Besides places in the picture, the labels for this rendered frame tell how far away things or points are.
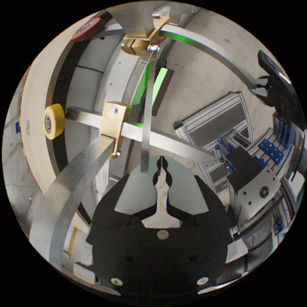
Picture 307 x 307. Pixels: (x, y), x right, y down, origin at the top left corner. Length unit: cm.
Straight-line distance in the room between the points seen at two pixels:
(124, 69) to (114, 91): 11
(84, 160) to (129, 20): 21
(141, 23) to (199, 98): 101
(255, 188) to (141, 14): 39
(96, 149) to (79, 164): 5
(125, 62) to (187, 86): 74
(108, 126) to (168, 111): 86
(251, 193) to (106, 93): 59
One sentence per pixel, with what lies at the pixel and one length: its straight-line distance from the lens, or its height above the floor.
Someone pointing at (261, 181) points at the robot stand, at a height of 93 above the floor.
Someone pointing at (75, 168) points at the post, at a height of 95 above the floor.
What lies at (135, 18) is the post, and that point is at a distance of 16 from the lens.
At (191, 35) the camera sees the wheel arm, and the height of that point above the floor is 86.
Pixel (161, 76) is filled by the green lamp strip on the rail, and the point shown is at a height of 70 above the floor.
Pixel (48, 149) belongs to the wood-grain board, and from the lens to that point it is 34.
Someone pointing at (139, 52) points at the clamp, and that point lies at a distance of 21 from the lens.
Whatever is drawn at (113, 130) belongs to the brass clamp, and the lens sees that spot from 22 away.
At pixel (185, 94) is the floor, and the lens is 106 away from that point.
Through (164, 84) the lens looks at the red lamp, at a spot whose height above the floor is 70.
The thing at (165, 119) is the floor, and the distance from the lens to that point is 104.
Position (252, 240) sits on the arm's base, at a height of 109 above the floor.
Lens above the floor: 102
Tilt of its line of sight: 60 degrees down
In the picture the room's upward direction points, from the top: 175 degrees counter-clockwise
